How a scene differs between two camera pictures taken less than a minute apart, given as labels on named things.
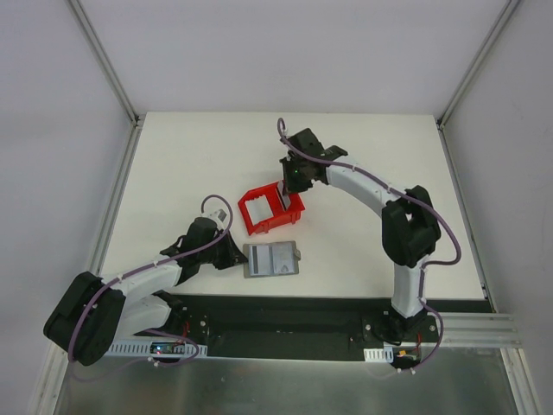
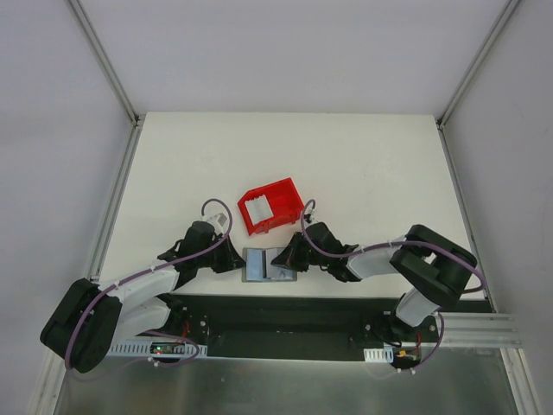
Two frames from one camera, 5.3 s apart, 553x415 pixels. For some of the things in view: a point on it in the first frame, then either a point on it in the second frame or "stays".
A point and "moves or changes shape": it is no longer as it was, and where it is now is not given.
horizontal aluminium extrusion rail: [492, 330] stays
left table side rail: [117, 200] stays
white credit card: [261, 259] moves or changes shape
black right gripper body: [292, 186] -> [300, 252]
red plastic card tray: [281, 217] stays
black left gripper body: [229, 249] stays
